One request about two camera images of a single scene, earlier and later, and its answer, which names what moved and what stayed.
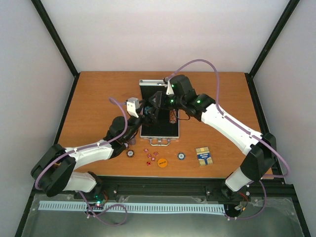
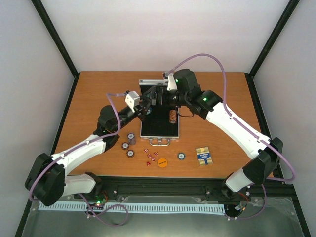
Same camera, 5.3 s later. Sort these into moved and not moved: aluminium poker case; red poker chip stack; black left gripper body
Moved: black left gripper body
Not moved: aluminium poker case; red poker chip stack
